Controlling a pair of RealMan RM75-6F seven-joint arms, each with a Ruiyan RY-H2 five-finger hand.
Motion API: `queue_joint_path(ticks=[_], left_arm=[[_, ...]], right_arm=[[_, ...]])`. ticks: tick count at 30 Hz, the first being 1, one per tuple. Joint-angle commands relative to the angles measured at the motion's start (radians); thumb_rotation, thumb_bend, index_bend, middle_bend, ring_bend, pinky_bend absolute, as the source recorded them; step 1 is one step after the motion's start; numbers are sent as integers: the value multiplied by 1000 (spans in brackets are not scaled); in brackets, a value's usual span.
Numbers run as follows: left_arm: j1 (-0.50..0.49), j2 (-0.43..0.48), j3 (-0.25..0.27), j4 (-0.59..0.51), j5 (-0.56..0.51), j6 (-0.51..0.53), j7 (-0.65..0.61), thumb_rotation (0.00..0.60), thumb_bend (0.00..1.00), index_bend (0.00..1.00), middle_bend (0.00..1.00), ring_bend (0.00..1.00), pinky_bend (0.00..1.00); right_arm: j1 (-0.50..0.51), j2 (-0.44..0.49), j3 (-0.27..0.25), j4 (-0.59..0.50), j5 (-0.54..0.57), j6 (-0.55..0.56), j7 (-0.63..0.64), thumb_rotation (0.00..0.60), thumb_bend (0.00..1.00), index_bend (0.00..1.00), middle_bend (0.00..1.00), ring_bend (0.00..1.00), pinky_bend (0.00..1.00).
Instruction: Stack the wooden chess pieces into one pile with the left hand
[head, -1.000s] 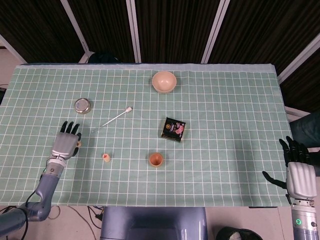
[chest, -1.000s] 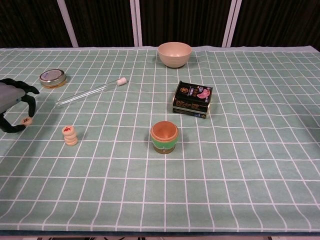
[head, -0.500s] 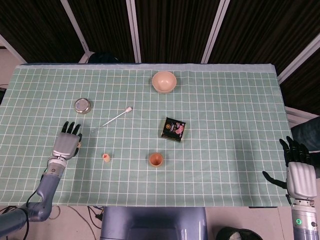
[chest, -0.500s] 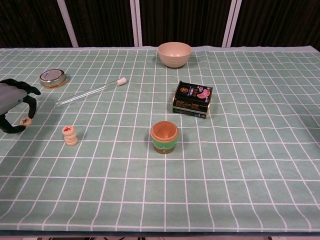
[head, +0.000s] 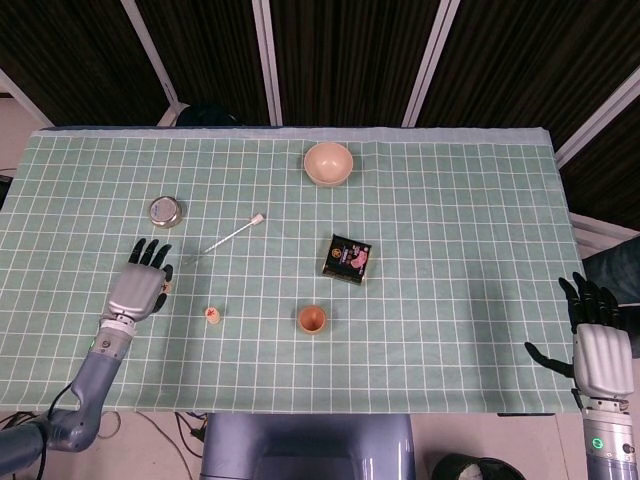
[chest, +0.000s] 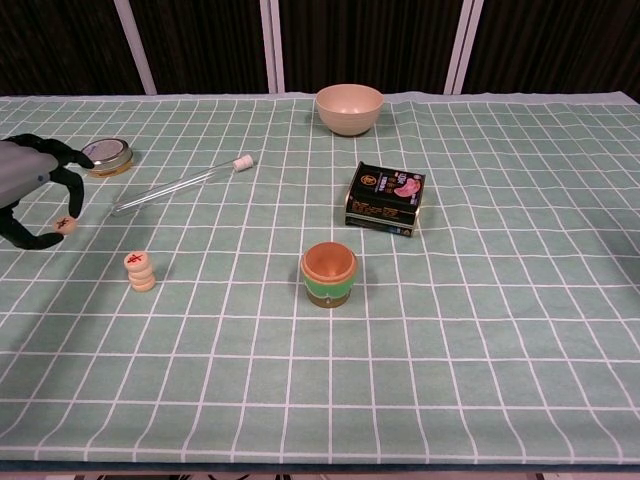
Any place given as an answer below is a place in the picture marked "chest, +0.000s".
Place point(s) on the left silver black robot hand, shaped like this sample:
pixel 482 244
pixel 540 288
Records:
pixel 22 167

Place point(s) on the round tin with silver lid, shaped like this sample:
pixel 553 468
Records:
pixel 112 150

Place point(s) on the glass test tube white stopper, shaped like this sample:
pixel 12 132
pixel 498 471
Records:
pixel 243 163

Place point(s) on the orange cup with green band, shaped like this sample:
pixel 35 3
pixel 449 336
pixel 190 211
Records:
pixel 327 290

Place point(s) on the beige bowl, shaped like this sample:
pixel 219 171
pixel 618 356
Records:
pixel 350 117

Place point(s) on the black tea box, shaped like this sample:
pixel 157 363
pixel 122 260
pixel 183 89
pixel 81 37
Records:
pixel 380 200

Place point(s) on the green checked tablecloth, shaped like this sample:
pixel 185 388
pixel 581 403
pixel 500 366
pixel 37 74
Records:
pixel 320 380

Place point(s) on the white partition frame post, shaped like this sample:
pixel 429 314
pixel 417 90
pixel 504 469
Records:
pixel 462 50
pixel 272 50
pixel 137 50

